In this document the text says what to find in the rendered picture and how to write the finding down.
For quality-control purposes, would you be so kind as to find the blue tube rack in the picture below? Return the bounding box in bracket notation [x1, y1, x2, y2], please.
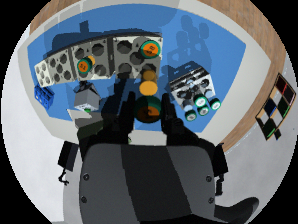
[34, 83, 55, 110]

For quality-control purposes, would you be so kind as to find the blue flat mat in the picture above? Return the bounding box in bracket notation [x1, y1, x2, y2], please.
[27, 4, 246, 133]

